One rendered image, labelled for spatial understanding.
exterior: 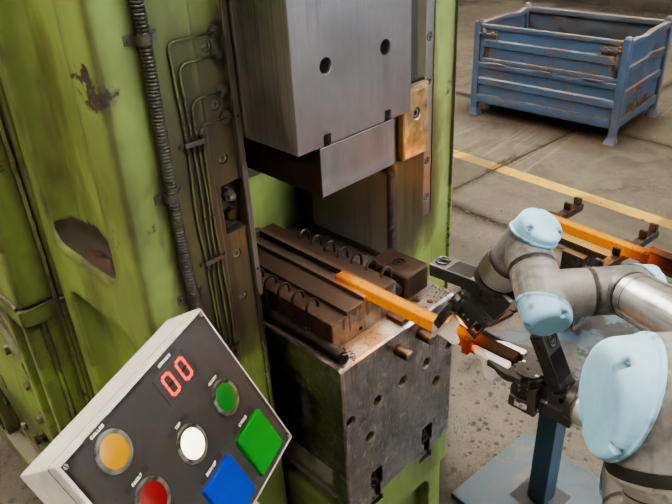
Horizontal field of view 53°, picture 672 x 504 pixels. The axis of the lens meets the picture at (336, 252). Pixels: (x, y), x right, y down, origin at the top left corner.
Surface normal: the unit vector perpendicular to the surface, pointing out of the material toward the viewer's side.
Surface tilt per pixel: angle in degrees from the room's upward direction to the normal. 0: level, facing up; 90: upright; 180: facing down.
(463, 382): 0
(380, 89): 90
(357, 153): 90
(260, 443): 60
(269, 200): 90
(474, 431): 0
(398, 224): 90
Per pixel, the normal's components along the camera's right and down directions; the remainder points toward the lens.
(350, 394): 0.70, 0.33
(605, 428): -1.00, -0.07
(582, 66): -0.68, 0.39
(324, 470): -0.51, -0.37
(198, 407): 0.79, -0.31
